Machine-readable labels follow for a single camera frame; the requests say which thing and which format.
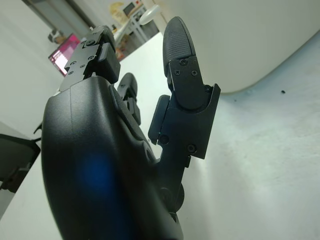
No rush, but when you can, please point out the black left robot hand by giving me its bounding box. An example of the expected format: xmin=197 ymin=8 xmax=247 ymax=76
xmin=41 ymin=16 xmax=221 ymax=240

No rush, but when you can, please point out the black office chair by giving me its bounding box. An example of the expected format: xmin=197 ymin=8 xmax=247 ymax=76
xmin=0 ymin=122 xmax=42 ymax=194

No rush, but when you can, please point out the black laptop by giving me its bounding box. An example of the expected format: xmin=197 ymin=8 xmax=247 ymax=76
xmin=48 ymin=33 xmax=82 ymax=75

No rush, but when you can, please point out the white shelf rack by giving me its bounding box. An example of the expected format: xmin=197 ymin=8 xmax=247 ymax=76
xmin=113 ymin=14 xmax=161 ymax=61

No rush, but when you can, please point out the white microwave oven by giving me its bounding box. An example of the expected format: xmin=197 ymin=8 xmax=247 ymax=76
xmin=121 ymin=1 xmax=142 ymax=16

